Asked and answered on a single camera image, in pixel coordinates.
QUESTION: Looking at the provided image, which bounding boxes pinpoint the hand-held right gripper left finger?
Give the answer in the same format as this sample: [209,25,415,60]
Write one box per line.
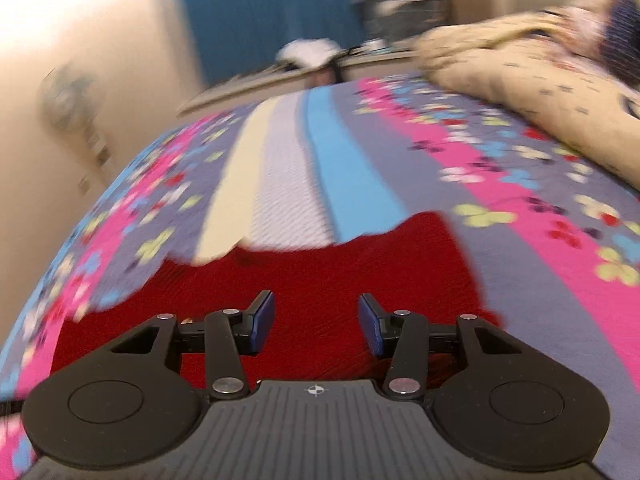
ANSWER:
[107,290,277,401]

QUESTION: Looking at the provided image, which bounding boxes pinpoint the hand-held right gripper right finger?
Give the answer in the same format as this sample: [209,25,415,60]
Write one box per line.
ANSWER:
[359,292,531,401]

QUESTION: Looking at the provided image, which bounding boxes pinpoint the red knitted sweater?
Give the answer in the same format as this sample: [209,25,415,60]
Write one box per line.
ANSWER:
[57,212,506,393]

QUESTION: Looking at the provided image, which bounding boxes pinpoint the dark hanging clothes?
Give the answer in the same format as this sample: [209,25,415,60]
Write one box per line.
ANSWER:
[310,62,346,86]

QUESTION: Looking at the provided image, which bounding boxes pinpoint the white clothes pile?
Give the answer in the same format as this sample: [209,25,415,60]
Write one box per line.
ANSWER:
[277,37,346,68]

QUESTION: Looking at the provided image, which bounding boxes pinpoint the floral striped bed blanket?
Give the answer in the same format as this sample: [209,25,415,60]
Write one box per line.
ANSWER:
[0,72,640,480]

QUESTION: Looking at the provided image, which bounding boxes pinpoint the beige window sill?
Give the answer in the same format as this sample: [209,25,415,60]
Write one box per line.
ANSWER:
[177,45,421,118]

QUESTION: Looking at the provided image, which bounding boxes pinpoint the white standing fan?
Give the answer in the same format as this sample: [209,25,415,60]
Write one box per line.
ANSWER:
[37,62,113,171]

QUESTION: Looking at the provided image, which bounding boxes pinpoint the cream star-printed quilt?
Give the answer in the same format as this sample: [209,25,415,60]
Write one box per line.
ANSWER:
[417,7,640,186]

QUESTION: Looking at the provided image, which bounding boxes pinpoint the blue curtain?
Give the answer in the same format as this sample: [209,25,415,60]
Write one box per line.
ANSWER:
[175,0,451,86]

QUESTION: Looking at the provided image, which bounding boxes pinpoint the clear plastic storage box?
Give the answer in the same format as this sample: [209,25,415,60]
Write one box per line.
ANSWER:
[355,0,448,46]

